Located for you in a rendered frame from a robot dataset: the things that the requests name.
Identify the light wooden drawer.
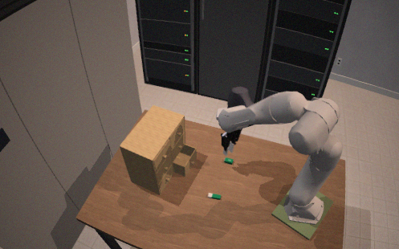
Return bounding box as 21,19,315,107
170,118,185,149
173,144,197,177
153,139,171,172
159,165,173,192
157,153,172,183
171,132,185,161

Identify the small wooden chest of drawers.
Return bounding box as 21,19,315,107
120,105,185,195

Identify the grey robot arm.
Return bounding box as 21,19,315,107
216,86,343,225

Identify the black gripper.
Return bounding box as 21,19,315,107
221,129,242,156

